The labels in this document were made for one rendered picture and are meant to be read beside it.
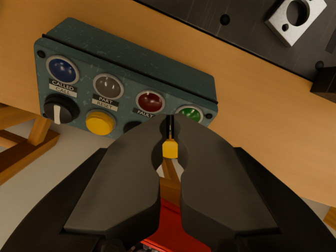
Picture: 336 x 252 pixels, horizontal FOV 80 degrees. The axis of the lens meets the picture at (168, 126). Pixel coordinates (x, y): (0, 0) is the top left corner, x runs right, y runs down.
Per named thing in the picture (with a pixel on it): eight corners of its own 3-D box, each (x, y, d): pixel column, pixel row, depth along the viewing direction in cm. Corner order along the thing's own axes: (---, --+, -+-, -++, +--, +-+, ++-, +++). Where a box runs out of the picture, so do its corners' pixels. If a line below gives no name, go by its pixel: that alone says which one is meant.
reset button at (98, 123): (112, 131, 20) (108, 140, 19) (87, 123, 19) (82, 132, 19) (116, 115, 18) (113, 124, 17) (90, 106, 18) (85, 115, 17)
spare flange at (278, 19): (286, 48, 22) (291, 47, 22) (263, 21, 21) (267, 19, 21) (321, 7, 22) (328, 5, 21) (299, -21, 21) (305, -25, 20)
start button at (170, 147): (179, 154, 21) (178, 163, 21) (153, 146, 21) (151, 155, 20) (191, 138, 19) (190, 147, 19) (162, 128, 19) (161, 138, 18)
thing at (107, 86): (119, 101, 17) (117, 103, 16) (93, 92, 17) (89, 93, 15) (126, 80, 17) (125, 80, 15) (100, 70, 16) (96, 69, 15)
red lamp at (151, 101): (158, 115, 18) (159, 117, 16) (134, 106, 17) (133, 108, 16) (165, 95, 17) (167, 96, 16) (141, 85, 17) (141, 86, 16)
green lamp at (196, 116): (194, 127, 18) (198, 131, 17) (172, 119, 18) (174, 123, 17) (201, 108, 18) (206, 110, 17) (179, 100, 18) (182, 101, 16)
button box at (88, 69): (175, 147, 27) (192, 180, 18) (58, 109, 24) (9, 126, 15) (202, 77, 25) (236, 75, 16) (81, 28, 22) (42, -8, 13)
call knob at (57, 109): (77, 121, 19) (71, 130, 18) (48, 112, 19) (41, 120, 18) (78, 101, 17) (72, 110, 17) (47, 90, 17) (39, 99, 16)
